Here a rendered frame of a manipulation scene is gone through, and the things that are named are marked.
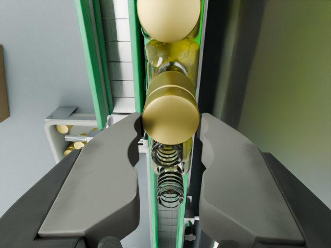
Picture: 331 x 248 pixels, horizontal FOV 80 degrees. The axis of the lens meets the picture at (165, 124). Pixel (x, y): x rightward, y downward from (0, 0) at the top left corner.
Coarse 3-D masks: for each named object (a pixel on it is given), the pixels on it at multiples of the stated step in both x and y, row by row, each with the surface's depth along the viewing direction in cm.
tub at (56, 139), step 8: (56, 120) 52; (64, 120) 52; (72, 120) 52; (80, 120) 52; (48, 128) 53; (56, 128) 56; (72, 128) 61; (80, 128) 61; (88, 128) 61; (48, 136) 54; (56, 136) 57; (64, 136) 60; (56, 144) 57; (64, 144) 61; (56, 152) 57; (56, 160) 59
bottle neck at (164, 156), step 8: (152, 144) 19; (160, 144) 17; (176, 144) 17; (152, 152) 18; (160, 152) 19; (168, 152) 20; (176, 152) 19; (160, 160) 18; (168, 160) 19; (176, 160) 18
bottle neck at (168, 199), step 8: (160, 168) 24; (168, 168) 23; (176, 168) 23; (160, 176) 23; (168, 176) 22; (176, 176) 22; (160, 184) 22; (168, 184) 21; (176, 184) 21; (160, 192) 20; (168, 192) 20; (176, 192) 20; (160, 200) 21; (168, 200) 22; (176, 200) 22
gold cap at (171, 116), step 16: (160, 80) 13; (176, 80) 13; (160, 96) 11; (176, 96) 11; (192, 96) 12; (144, 112) 11; (160, 112) 11; (176, 112) 11; (192, 112) 11; (144, 128) 12; (160, 128) 12; (176, 128) 12; (192, 128) 12
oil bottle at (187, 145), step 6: (150, 144) 26; (186, 144) 25; (192, 144) 26; (150, 150) 26; (186, 150) 25; (150, 156) 27; (186, 156) 25; (186, 162) 25; (156, 168) 26; (186, 168) 26
